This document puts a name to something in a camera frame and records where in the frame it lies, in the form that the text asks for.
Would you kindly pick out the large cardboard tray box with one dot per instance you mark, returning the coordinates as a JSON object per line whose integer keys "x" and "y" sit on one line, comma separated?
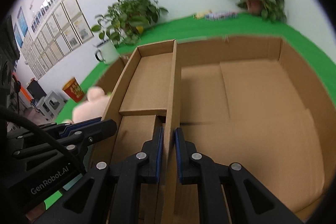
{"x": 255, "y": 100}

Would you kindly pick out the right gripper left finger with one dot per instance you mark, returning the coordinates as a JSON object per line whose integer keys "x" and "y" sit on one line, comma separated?
{"x": 110, "y": 193}

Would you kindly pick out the yellow small packet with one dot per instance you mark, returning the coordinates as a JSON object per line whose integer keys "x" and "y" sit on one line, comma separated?
{"x": 200, "y": 15}

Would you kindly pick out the grey plastic stool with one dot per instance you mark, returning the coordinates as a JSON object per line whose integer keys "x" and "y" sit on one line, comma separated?
{"x": 50, "y": 105}

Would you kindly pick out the left potted green plant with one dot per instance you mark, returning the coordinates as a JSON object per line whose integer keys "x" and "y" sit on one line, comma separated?
{"x": 125, "y": 21}

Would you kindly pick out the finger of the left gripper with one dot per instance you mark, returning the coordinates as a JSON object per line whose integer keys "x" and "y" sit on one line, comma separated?
{"x": 87, "y": 132}

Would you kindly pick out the red paper cup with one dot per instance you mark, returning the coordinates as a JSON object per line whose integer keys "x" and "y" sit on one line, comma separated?
{"x": 74, "y": 90}

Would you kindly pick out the blue wall poster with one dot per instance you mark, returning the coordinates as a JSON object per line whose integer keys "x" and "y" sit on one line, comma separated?
{"x": 20, "y": 28}

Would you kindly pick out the long brown cardboard box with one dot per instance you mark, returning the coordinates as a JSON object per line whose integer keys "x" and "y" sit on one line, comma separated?
{"x": 148, "y": 87}

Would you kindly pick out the black cabinet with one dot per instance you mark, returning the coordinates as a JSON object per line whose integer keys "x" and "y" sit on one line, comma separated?
{"x": 36, "y": 90}

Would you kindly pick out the white enamel mug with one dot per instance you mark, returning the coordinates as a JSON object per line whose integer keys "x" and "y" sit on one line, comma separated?
{"x": 106, "y": 52}

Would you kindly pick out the framed certificates on wall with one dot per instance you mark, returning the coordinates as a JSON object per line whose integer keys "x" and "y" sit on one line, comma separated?
{"x": 55, "y": 34}

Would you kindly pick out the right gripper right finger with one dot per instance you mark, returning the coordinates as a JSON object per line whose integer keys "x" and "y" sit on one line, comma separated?
{"x": 227, "y": 193}

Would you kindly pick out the pink pig plush toy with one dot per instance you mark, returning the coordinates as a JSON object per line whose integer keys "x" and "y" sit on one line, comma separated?
{"x": 93, "y": 107}

